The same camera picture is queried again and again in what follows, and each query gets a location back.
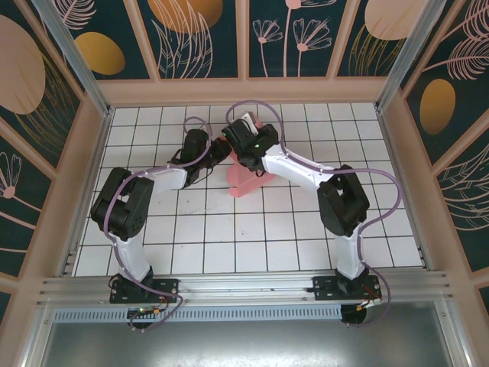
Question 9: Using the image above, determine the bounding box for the aluminium corner post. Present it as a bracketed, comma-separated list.
[31, 0, 115, 119]
[374, 0, 458, 112]

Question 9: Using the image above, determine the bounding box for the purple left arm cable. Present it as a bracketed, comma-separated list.
[103, 116, 212, 333]

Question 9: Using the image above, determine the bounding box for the grey metal sheet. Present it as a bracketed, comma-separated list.
[22, 300, 473, 367]

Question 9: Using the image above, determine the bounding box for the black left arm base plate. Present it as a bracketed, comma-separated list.
[109, 278, 180, 305]

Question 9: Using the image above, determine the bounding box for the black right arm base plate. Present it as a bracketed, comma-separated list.
[312, 275, 383, 303]

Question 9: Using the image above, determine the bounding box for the slotted grey cable duct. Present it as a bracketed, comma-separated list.
[53, 304, 344, 323]

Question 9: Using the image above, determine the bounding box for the aluminium side rail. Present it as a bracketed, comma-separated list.
[375, 108, 436, 271]
[60, 108, 115, 277]

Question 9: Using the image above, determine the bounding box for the aluminium mounting rail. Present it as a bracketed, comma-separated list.
[37, 270, 452, 307]

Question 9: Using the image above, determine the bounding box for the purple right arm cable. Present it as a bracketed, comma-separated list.
[225, 99, 402, 329]

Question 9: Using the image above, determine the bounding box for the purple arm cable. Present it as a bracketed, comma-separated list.
[225, 99, 402, 329]
[103, 116, 212, 333]

